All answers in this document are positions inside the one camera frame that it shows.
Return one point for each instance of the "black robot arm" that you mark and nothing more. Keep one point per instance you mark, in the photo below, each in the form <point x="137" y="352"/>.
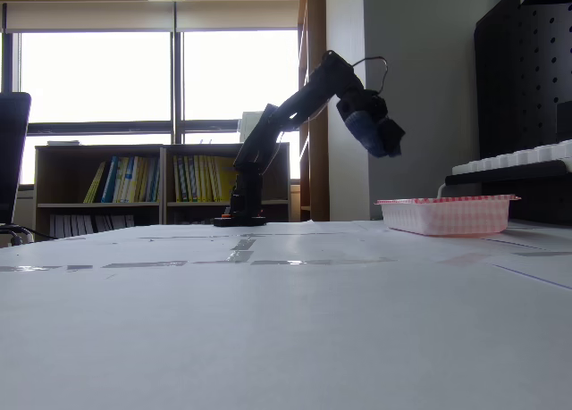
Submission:
<point x="268" y="133"/>

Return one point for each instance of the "tall wooden shelf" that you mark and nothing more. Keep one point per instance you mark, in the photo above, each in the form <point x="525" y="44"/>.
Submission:
<point x="317" y="160"/>

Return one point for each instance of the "white paper sign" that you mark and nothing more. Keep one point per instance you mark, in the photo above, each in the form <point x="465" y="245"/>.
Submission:
<point x="248" y="124"/>

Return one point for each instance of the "red checkered paper tray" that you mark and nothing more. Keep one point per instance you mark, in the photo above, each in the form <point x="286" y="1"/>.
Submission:
<point x="447" y="215"/>

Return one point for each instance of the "white power strip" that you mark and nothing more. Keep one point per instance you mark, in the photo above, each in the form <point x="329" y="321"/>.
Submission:
<point x="514" y="157"/>

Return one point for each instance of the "beige roller blind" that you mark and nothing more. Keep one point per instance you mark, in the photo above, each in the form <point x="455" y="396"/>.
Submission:
<point x="237" y="16"/>
<point x="89" y="17"/>

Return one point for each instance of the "black pegboard panel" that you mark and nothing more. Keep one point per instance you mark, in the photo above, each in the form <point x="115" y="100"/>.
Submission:
<point x="523" y="79"/>

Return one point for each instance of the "yellow and blue books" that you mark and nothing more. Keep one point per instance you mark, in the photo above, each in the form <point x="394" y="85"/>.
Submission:
<point x="127" y="180"/>
<point x="201" y="180"/>

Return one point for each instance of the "black desk shelf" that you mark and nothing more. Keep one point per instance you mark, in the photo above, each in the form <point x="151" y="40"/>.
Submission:
<point x="527" y="200"/>

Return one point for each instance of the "low wooden bookshelf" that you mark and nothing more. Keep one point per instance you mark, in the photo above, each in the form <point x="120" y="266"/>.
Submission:
<point x="165" y="206"/>

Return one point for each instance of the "dark computer monitor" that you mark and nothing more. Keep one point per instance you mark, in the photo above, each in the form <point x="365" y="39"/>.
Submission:
<point x="11" y="155"/>

